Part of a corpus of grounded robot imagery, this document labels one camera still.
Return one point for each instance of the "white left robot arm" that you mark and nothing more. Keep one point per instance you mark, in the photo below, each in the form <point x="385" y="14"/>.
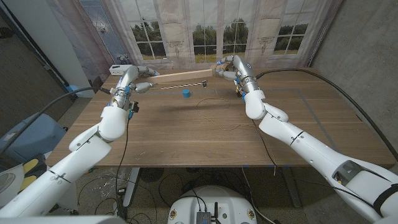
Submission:
<point x="77" y="155"/>

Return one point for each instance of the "grey radio module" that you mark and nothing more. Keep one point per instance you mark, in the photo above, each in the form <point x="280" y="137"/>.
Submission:
<point x="203" y="217"/>

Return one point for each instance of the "blue plastic bin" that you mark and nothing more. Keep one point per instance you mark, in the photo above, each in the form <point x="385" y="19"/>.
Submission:
<point x="37" y="140"/>

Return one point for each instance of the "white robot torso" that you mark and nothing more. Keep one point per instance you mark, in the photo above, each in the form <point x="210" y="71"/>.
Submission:
<point x="211" y="199"/>

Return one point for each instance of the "yellow black foot pedal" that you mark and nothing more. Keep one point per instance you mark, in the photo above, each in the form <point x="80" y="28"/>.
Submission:
<point x="29" y="166"/>

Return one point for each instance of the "white power socket box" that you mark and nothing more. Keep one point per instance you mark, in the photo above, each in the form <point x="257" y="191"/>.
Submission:
<point x="116" y="70"/>

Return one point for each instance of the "wooden clip hanger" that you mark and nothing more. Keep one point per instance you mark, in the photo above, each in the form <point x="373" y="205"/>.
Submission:
<point x="183" y="76"/>

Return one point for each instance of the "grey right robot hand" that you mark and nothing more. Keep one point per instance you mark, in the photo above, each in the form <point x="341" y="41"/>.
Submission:
<point x="245" y="71"/>

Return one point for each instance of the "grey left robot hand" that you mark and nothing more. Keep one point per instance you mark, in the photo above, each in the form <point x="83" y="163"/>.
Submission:
<point x="124" y="84"/>

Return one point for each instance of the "grey table leg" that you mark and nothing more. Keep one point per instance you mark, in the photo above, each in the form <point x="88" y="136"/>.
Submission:
<point x="292" y="189"/>

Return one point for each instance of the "printed window backdrop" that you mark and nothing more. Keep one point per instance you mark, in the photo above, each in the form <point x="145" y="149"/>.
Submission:
<point x="217" y="31"/>

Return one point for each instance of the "white table leg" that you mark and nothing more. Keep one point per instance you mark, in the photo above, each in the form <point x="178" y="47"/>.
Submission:
<point x="132" y="183"/>

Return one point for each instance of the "black round fan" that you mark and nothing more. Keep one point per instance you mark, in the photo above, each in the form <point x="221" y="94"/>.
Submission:
<point x="151" y="175"/>

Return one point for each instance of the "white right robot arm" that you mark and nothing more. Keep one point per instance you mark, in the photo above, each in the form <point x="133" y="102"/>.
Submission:
<point x="311" y="149"/>

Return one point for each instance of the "blue bottle cap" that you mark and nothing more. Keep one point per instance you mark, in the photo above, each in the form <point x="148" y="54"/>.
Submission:
<point x="186" y="93"/>

